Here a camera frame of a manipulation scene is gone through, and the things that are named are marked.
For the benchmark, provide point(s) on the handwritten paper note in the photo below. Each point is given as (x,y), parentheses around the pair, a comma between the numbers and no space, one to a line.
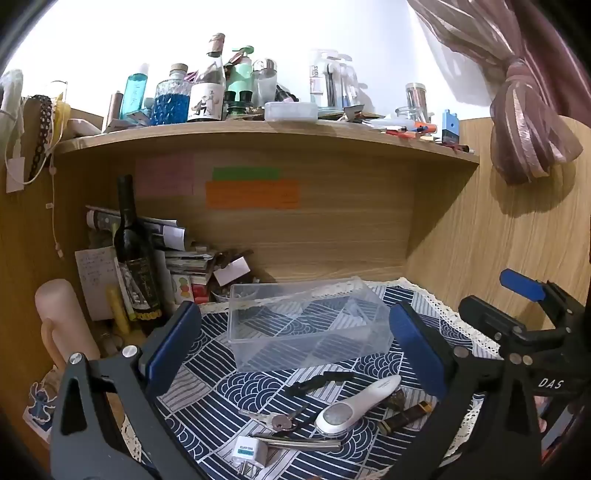
(94,277)

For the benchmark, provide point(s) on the blue cartoon sticker card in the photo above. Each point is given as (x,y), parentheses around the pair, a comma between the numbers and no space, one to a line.
(41,406)

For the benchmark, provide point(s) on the black hair clip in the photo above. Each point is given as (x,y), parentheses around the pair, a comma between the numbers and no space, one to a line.
(323,379)

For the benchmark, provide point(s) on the long metal hair clip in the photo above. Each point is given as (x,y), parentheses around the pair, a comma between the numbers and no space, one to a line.
(300,445)

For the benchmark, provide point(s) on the white plug adapter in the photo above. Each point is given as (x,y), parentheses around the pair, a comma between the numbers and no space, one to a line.
(247,454)

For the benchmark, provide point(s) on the orange pens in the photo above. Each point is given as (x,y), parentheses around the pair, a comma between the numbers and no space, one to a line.
(411,131)

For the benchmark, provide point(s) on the blue plastic block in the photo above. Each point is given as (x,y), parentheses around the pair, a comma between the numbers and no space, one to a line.
(449,128)

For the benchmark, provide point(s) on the yellow tube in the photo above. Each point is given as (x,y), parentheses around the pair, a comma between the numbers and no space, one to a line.
(119,314)

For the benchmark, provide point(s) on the orange sticky note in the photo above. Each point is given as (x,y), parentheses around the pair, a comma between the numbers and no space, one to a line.
(251,194)

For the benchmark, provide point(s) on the white handheld lint remover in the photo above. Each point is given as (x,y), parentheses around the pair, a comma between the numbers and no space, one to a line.
(341,415)

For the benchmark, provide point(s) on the pink cylindrical mug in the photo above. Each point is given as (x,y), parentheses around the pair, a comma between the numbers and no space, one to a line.
(60,314)

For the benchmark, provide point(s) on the pink sticky note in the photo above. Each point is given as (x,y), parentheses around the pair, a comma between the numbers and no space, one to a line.
(164,175)

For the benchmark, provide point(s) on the pile of small packets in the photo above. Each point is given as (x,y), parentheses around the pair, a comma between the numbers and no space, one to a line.
(189,267)

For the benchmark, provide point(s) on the clear plastic box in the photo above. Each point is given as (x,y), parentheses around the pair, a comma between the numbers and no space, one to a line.
(258,295)

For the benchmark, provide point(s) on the green sticky note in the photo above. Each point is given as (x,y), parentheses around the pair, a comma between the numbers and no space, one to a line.
(244,174)

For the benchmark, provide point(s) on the flat white container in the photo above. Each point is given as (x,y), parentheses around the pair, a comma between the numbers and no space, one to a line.
(291,111)

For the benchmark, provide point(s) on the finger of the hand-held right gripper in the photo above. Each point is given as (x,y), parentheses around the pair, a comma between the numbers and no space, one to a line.
(485,318)
(521,284)

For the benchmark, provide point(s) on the patterned headband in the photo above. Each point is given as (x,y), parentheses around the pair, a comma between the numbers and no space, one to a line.
(44,120)

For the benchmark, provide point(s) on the wooden shelf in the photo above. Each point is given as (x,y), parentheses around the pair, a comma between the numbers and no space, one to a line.
(277,134)

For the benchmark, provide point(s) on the brown tube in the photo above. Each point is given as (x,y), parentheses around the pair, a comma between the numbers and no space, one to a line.
(115,108)

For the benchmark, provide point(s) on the pink tied curtain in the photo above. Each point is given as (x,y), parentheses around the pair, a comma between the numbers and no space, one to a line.
(531,115)

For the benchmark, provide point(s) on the glass bottle with blue liquid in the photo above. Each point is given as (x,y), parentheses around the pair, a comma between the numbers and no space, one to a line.
(171,101)

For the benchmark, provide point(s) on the teal plastic bottle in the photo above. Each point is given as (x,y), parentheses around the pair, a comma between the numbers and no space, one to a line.
(134,94)

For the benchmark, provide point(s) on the dark wine bottle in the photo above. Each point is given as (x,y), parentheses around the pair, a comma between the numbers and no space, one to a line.
(138,277)

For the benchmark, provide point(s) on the tall glass jar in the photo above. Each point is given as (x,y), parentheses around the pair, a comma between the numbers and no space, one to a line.
(416,99)

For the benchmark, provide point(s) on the small black binoculars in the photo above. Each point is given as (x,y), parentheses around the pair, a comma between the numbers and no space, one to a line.
(239,105)

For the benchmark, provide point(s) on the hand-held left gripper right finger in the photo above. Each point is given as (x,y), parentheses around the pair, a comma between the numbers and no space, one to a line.
(415,355)

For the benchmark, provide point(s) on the blue wave-patterned table cloth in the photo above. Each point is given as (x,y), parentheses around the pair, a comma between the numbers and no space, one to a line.
(221,397)

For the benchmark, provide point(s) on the clear glass jar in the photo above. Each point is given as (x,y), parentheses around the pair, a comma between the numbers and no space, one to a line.
(265,85)

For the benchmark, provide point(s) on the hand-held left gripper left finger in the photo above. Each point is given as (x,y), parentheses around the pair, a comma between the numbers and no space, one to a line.
(171,350)

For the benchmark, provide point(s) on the white paper tag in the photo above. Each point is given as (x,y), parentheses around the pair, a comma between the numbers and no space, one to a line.
(14,175)

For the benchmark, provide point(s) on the clear bottle with cartoon label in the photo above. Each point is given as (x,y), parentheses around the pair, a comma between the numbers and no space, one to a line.
(207,92)

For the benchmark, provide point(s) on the green pump bottle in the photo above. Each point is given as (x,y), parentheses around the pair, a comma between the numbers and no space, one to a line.
(240,76)

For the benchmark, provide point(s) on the silver keys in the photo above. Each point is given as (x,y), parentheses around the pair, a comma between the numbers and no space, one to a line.
(279,421)

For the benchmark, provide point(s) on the white card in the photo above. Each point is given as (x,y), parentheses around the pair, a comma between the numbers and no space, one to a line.
(231,271)

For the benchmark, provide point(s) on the rolled magazine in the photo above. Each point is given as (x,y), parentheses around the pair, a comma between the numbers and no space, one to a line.
(152,228)

